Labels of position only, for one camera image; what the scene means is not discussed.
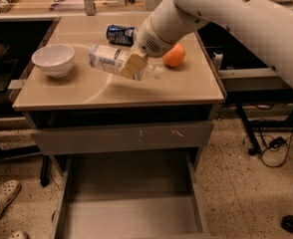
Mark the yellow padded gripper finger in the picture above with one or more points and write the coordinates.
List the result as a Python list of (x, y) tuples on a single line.
[(136, 61)]

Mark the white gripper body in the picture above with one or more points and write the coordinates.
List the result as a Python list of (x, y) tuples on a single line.
[(151, 43)]

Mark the blue label plastic bottle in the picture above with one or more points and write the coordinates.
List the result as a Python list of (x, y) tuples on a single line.
[(110, 60)]

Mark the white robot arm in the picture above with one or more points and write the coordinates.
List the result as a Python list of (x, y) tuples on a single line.
[(262, 26)]

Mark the grey drawer cabinet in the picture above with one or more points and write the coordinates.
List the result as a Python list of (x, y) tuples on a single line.
[(88, 111)]

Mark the open middle drawer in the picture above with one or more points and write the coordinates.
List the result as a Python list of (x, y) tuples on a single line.
[(130, 195)]

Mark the orange fruit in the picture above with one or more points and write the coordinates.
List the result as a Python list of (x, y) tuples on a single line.
[(175, 56)]

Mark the blue soda can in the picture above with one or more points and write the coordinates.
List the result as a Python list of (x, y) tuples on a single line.
[(121, 35)]

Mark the white bowl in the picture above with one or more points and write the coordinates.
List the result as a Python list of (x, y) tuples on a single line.
[(54, 60)]

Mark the black table leg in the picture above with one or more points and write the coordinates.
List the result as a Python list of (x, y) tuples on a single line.
[(255, 147)]

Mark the beige clog upper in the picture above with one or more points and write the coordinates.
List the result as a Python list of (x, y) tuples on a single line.
[(8, 191)]

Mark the beige clog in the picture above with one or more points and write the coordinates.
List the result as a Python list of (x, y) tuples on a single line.
[(8, 191), (18, 235)]

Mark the beige clog lower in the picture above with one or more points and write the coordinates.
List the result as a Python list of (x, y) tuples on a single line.
[(18, 235)]

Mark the black chair base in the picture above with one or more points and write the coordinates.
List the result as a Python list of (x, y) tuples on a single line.
[(287, 223)]

